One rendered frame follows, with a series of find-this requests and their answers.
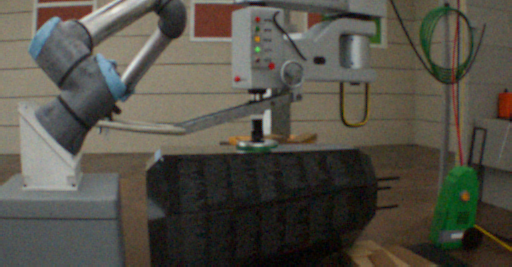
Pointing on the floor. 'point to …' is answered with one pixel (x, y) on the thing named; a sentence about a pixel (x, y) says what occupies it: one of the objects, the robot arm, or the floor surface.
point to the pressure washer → (458, 206)
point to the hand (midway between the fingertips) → (104, 133)
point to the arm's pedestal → (62, 224)
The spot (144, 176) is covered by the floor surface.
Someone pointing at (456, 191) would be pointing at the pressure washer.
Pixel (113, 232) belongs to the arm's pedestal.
